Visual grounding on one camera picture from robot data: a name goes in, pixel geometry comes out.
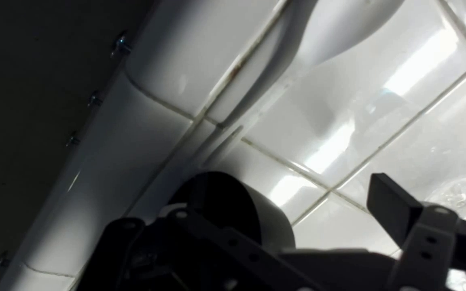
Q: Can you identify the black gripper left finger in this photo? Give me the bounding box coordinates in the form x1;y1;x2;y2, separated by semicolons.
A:
76;173;230;291

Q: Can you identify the small black pot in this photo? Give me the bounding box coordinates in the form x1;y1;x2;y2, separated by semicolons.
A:
165;170;298;252

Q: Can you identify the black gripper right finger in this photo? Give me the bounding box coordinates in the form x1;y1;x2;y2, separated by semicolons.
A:
366;171;466;291

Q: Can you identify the white plastic spoon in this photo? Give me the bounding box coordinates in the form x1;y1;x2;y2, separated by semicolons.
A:
214;0;408;131

